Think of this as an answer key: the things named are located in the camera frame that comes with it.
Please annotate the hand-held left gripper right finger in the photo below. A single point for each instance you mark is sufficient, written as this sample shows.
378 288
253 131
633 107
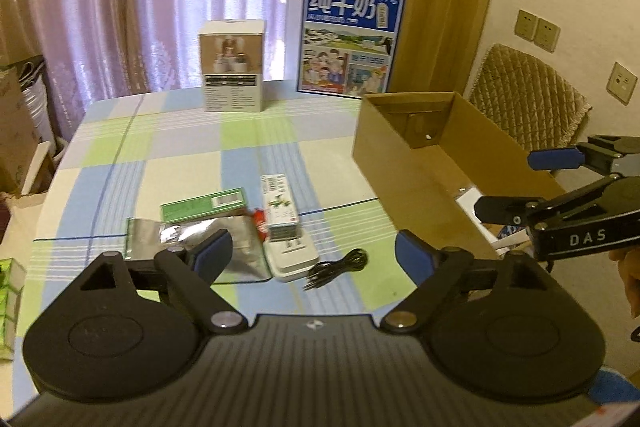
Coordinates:
412 254

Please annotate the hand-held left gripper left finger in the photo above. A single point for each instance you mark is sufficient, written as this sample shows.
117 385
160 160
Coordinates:
215 252

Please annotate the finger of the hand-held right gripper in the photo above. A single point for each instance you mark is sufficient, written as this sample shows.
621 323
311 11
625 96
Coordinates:
500 209
555 158

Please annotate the clear plastic box blue label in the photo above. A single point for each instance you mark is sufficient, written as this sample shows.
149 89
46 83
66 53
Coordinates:
512 237

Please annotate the white medicine box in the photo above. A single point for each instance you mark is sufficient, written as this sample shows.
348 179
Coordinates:
470 199

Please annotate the green carton box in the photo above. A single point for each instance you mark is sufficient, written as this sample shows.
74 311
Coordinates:
195 207

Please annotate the red candy packet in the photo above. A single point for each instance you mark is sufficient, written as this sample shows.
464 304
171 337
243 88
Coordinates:
259 222

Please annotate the cardboard box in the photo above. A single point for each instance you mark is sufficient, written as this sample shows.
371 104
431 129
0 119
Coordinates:
415 187

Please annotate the silver foil pouch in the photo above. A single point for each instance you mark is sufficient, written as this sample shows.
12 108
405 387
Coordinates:
145 237

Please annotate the white power adapter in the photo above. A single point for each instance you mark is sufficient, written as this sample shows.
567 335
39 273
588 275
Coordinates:
292 262

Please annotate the white box green plant print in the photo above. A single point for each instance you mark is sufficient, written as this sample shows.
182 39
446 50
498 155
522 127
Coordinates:
280 207

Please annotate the person's right hand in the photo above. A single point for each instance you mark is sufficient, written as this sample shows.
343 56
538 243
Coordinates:
630 277

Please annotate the quilted tan chair cover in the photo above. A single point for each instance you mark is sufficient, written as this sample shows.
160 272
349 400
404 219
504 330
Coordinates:
525 97

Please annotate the white product box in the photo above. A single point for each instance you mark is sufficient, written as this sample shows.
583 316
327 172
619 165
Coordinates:
232 97

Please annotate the white board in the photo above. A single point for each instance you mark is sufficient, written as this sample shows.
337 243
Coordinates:
37 169

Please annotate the green tissue pack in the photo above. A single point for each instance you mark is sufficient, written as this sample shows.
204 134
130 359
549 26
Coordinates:
10 307

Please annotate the blue milk carton case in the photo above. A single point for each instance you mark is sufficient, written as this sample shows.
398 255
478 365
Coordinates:
350 47

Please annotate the white shopping bags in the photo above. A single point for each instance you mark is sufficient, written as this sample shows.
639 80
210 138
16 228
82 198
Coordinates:
37 102

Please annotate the brown cardboard carton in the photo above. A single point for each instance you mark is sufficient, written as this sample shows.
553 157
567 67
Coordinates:
15 132

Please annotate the beige wall data socket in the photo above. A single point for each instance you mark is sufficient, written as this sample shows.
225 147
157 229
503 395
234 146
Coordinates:
621 83

